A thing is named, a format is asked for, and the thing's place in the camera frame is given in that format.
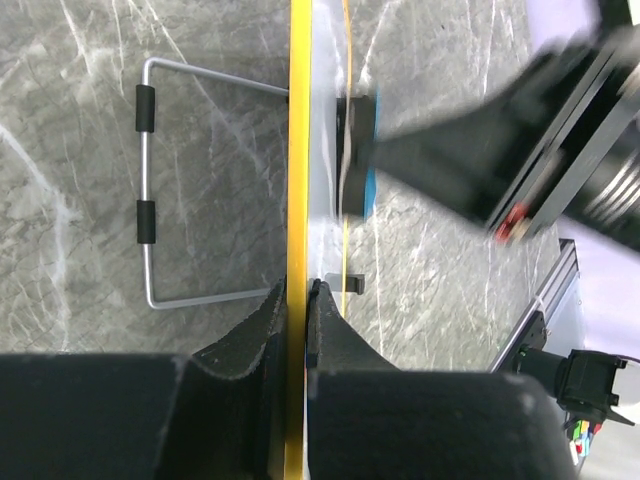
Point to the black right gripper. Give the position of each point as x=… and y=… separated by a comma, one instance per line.
x=584, y=164

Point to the metal wire whiteboard stand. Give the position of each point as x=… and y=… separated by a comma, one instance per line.
x=145, y=122

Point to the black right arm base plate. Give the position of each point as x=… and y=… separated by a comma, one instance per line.
x=533, y=336

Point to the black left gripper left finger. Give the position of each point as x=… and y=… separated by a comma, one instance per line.
x=214, y=414

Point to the yellow framed whiteboard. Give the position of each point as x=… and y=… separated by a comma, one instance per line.
x=320, y=72

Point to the aluminium mounting rail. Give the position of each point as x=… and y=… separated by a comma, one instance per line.
x=558, y=298

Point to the black whiteboard foot near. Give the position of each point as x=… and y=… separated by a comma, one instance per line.
x=346, y=283

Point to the blue whiteboard eraser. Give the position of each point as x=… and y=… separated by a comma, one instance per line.
x=356, y=129

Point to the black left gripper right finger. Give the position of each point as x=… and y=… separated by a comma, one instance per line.
x=369, y=420

